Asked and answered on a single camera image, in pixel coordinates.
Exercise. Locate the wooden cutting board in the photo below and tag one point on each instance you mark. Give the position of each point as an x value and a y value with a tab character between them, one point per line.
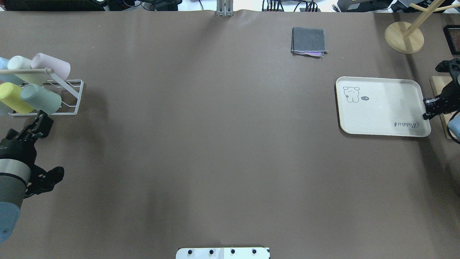
442	85

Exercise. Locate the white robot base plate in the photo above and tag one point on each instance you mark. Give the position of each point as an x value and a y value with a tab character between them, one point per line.
251	252

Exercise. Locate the yellow cup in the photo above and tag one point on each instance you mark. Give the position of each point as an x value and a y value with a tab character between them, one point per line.
10	95

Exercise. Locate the dark brown tray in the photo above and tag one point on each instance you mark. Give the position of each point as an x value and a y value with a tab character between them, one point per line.
452	34

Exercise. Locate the white cup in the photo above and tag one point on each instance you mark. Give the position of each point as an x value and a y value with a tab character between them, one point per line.
20	62

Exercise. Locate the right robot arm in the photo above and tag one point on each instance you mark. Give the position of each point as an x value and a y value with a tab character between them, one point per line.
287	126

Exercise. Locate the cream rabbit tray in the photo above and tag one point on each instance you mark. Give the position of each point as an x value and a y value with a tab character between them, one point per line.
381	106

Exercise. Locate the white wire cup rack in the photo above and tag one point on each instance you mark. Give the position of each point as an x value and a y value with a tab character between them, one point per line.
65	88

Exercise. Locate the aluminium frame post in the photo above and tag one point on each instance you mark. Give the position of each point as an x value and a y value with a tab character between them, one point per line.
224	8

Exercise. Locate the grey folded cloth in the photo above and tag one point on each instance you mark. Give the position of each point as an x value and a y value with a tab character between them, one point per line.
308	41

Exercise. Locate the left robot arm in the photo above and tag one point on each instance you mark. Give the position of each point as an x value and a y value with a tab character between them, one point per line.
20	177

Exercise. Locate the green cup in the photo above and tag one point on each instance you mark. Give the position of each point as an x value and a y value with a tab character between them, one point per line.
40	98

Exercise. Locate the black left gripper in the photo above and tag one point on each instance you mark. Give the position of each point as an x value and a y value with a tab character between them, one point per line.
15	146

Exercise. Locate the pink cup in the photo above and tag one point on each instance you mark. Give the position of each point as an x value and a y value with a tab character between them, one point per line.
61	68

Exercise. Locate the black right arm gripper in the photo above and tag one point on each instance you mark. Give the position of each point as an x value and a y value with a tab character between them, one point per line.
450	94

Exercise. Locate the wooden mug tree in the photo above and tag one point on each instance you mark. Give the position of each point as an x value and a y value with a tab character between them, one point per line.
407	38

